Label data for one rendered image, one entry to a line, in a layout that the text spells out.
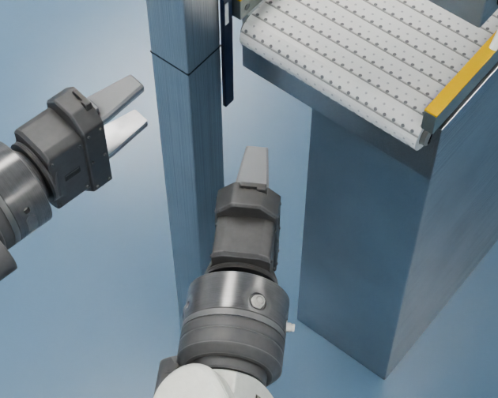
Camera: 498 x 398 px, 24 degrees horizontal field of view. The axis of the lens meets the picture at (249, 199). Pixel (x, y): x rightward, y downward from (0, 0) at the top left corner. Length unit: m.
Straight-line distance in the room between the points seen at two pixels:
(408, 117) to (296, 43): 0.16
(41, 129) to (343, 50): 0.43
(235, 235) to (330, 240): 0.88
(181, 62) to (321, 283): 0.72
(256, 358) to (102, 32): 1.71
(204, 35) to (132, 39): 1.21
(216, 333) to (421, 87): 0.50
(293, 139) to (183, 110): 0.96
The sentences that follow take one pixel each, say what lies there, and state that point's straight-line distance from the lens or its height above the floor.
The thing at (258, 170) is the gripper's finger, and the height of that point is 1.06.
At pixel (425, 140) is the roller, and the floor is 0.86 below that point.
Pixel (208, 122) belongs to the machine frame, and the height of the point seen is 0.73.
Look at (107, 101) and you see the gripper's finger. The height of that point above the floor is 1.06.
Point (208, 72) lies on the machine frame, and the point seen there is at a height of 0.82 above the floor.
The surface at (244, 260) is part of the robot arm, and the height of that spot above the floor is 1.06.
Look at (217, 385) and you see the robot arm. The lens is 0.89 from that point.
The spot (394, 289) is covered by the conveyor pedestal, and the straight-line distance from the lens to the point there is 1.83.
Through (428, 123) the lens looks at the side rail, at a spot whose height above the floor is 0.90.
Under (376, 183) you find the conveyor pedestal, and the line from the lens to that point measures 1.65.
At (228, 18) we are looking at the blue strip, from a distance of 1.37.
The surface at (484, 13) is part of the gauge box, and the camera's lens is 1.09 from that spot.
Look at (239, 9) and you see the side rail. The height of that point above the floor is 0.91.
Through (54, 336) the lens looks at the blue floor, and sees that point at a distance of 2.16.
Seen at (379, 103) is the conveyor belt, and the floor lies 0.88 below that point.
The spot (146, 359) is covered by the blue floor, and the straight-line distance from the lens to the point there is 2.12.
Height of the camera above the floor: 1.89
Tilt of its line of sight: 56 degrees down
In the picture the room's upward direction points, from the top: straight up
